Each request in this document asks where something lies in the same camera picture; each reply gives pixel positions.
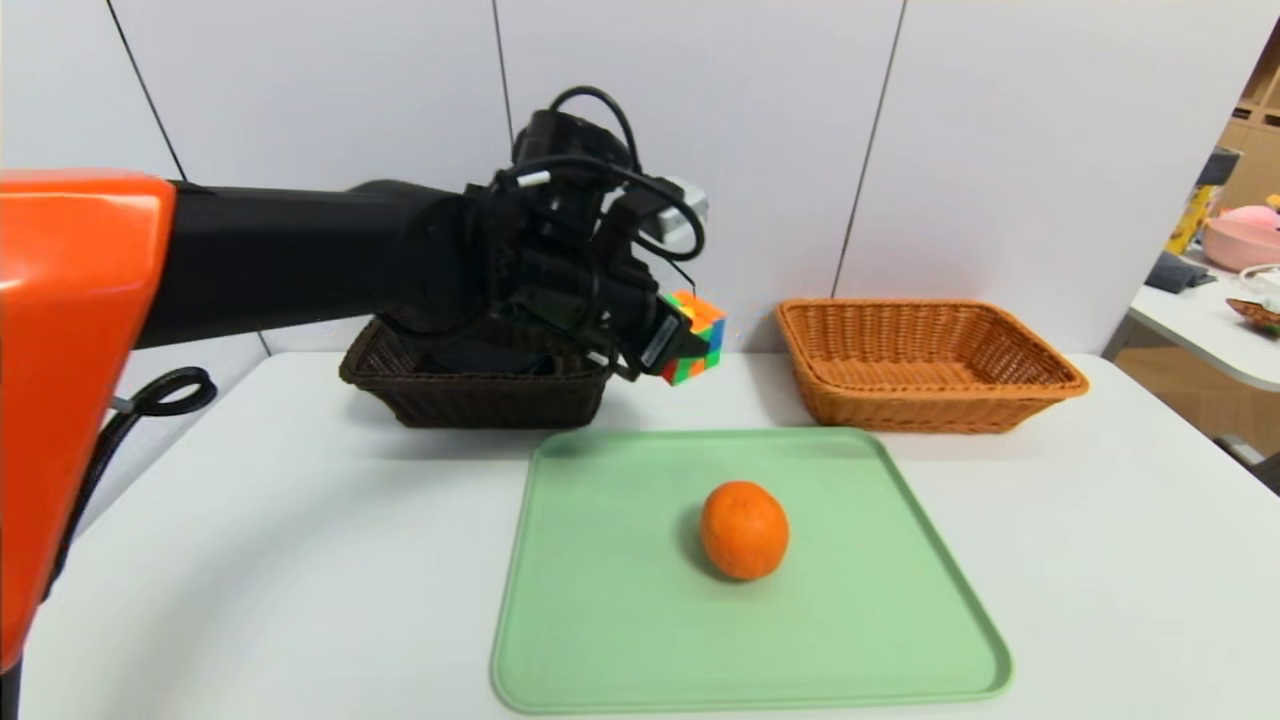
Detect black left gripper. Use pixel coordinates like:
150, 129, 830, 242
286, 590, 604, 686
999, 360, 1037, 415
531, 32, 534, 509
601, 278, 711, 376

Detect multicolour puzzle cube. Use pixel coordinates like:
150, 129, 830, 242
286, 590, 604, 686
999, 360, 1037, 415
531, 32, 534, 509
660, 290, 728, 387

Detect black rectangular case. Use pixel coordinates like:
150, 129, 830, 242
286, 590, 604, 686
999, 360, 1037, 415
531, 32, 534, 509
415, 340, 556, 376

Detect dark brown wicker basket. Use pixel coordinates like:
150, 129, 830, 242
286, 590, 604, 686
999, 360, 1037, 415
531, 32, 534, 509
338, 315, 613, 430

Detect tan wicker basket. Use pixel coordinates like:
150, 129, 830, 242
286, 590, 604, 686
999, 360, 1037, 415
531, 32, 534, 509
775, 298, 1091, 435

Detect orange fruit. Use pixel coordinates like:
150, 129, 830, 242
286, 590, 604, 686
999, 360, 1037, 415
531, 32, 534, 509
699, 481, 791, 582

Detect light green plastic tray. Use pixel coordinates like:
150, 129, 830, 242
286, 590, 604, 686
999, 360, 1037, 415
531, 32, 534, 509
489, 428, 1014, 715

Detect dark grey cloth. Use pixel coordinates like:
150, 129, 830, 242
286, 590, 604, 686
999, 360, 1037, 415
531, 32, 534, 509
1143, 250, 1218, 295

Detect wooden cabinet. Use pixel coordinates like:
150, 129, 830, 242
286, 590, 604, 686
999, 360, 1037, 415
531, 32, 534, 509
1112, 345, 1280, 459

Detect white side table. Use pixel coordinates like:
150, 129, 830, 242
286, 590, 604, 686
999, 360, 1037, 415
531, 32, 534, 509
1127, 255, 1280, 394

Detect yellow box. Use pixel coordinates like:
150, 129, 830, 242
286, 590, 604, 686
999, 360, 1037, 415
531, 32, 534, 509
1165, 184, 1218, 256

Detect small black box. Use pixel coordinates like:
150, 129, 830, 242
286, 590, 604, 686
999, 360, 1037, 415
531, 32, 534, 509
1195, 147, 1243, 189

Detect pink pot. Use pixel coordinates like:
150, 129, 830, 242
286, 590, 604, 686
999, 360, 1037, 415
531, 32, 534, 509
1201, 205, 1280, 273

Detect dark chair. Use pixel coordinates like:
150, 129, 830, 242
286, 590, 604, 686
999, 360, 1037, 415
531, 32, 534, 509
1215, 435, 1280, 498

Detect wooden shelf unit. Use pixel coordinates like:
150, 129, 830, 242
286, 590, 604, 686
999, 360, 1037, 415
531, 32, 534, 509
1213, 18, 1280, 211

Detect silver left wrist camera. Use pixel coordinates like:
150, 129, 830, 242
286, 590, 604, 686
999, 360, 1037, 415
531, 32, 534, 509
650, 178, 710, 253

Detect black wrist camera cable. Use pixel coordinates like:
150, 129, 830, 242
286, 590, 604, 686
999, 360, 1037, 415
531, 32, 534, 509
495, 86, 707, 263

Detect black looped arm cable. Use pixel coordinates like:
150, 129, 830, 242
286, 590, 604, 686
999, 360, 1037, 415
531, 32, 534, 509
45, 367, 218, 601

